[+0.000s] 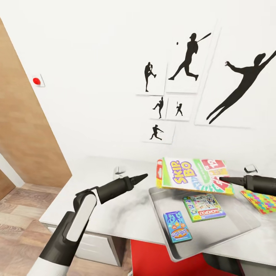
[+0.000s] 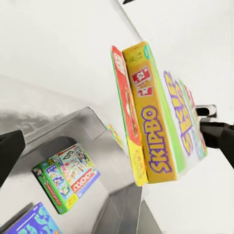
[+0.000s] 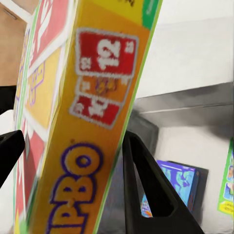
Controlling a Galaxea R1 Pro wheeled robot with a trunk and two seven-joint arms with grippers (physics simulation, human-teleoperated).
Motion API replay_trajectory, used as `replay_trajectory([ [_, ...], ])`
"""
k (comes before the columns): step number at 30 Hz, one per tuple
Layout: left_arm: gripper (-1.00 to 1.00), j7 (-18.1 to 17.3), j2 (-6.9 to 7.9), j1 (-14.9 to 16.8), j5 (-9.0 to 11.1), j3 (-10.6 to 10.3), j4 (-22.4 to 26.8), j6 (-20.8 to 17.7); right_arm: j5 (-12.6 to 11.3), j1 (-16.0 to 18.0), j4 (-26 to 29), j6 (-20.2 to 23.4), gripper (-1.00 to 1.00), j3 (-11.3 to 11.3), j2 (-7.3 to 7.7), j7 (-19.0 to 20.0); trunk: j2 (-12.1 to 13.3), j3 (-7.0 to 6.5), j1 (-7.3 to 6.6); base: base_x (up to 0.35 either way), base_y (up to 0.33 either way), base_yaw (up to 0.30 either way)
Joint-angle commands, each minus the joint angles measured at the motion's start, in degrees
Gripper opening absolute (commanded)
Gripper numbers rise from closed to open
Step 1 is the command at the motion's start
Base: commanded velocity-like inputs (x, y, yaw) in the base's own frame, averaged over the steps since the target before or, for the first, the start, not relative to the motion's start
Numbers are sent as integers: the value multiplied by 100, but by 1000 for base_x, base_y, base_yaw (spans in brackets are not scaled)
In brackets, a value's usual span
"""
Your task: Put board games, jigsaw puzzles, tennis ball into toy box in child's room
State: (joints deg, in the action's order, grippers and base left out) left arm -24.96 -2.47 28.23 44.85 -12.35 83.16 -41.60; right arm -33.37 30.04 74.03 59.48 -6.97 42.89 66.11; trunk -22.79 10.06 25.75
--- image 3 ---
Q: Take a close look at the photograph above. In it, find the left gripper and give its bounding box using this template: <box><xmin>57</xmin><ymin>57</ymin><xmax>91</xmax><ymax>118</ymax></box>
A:
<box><xmin>0</xmin><ymin>86</ymin><xmax>17</xmax><ymax>116</ymax></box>

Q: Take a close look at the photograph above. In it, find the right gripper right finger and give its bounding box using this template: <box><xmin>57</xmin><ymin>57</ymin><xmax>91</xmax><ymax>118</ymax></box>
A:
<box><xmin>122</xmin><ymin>130</ymin><xmax>204</xmax><ymax>234</ymax></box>

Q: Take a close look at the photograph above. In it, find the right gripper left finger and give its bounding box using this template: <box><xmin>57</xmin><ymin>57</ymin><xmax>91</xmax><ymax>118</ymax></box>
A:
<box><xmin>0</xmin><ymin>130</ymin><xmax>25</xmax><ymax>188</ymax></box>

